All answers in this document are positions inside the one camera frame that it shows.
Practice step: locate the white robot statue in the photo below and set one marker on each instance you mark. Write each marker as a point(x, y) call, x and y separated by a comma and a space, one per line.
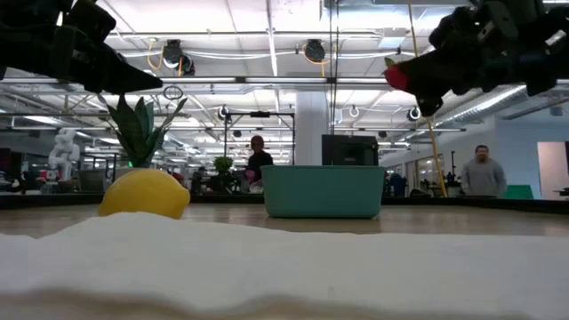
point(64, 153)

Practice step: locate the small green background plant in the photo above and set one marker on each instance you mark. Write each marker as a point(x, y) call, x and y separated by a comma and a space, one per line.
point(223, 164)

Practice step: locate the person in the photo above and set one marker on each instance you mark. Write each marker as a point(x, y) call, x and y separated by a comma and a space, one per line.
point(483, 178)
point(259, 162)

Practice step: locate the white folded cloth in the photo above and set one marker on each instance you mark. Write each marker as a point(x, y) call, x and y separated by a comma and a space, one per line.
point(284, 266)

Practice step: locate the black perforated computer case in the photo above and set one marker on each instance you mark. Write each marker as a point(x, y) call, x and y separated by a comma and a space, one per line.
point(351, 149)

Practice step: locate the green plant in white pot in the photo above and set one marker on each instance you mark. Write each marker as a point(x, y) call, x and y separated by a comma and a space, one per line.
point(138, 133)

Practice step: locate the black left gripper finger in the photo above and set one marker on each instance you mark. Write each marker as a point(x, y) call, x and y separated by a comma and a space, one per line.
point(129, 73)

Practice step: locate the teal plastic tupperware container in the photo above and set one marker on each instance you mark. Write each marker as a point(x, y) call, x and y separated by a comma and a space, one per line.
point(322, 191)

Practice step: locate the green background panel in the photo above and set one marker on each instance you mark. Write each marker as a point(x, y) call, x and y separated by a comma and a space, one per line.
point(518, 192)

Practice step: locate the black background rack frame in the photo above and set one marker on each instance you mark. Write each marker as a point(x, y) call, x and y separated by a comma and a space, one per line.
point(291, 133)

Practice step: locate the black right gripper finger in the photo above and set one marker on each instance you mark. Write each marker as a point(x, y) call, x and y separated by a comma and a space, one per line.
point(429, 104)
point(422, 66)

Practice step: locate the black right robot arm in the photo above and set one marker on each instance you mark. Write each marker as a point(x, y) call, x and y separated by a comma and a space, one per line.
point(555, 53)

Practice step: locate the black aluminium table frame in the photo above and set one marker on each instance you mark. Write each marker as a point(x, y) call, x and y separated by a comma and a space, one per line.
point(489, 203)

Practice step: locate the yellow lemon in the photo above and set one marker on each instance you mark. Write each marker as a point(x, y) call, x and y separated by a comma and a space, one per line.
point(143, 193)

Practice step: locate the red strawberry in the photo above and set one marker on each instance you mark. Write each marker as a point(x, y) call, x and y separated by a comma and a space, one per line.
point(395, 76)

